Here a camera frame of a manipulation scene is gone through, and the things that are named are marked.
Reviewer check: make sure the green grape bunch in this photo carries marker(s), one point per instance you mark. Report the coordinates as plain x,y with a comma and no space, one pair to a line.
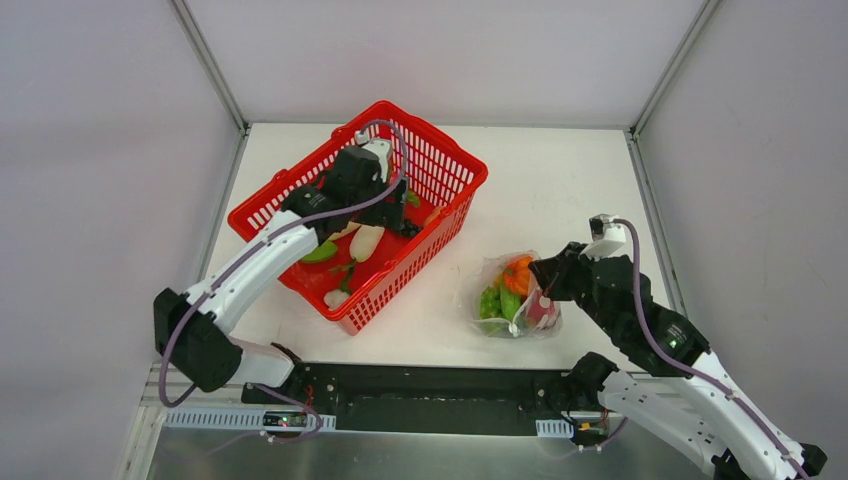
490,304

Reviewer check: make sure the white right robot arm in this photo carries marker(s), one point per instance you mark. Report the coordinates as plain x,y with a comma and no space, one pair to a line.
723,431

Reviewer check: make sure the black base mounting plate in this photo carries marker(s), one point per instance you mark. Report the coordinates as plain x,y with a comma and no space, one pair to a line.
436,400

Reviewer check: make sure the short white radish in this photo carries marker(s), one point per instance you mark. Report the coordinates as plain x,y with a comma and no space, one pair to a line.
364,242

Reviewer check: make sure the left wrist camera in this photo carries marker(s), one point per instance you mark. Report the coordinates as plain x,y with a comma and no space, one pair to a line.
381,148

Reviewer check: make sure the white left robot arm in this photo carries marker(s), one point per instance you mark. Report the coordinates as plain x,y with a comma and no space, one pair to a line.
192,329

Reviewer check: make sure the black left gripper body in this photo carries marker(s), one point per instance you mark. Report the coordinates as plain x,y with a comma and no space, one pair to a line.
390,208

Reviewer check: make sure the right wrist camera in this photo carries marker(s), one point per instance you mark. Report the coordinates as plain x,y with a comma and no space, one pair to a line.
607,237

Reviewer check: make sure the clear dotted zip top bag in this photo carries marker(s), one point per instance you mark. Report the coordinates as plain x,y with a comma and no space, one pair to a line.
488,274

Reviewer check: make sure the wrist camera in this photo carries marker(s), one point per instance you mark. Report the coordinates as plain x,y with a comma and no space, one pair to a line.
607,237
381,148

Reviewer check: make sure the black grape bunch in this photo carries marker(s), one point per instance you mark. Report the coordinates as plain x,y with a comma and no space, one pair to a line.
408,229

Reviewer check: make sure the red toy food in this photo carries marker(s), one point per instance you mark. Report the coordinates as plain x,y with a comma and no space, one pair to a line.
540,313

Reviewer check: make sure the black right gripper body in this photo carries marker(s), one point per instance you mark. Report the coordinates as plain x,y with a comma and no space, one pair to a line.
565,270

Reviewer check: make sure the green leafy sprig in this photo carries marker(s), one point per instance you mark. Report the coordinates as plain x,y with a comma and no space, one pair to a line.
412,199

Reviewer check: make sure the red plastic shopping basket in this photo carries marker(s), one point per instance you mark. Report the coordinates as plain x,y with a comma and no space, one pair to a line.
439,171

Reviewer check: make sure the green pepper slice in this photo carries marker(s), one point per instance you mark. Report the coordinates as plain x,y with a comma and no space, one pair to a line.
324,252

